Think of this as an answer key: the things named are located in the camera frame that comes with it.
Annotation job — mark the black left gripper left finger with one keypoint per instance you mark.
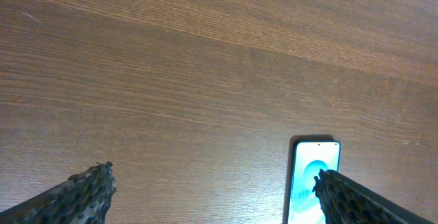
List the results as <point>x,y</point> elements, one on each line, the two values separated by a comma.
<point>83,198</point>

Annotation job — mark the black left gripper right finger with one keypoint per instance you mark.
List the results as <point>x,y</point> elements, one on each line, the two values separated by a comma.
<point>344,201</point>

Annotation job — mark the blue Galaxy smartphone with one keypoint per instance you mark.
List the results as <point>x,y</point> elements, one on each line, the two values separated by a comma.
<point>309,157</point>

